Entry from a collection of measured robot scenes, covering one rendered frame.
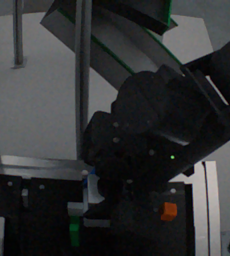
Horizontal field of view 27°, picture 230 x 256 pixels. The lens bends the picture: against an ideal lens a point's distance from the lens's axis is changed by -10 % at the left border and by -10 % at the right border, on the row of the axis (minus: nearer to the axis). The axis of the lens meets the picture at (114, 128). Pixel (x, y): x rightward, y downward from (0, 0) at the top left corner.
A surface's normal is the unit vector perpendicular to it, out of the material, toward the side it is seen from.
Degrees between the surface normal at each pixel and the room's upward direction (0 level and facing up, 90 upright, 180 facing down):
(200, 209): 0
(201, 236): 0
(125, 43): 45
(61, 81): 0
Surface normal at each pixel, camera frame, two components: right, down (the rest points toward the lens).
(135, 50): 0.72, -0.37
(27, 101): 0.04, -0.67
